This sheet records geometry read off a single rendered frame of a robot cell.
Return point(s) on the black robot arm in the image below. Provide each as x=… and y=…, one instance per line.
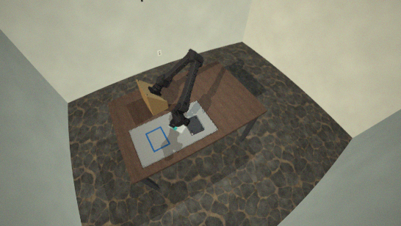
x=164, y=80

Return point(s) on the white well plate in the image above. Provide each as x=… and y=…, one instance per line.
x=180, y=129

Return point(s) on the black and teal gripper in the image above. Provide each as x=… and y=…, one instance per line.
x=172, y=124

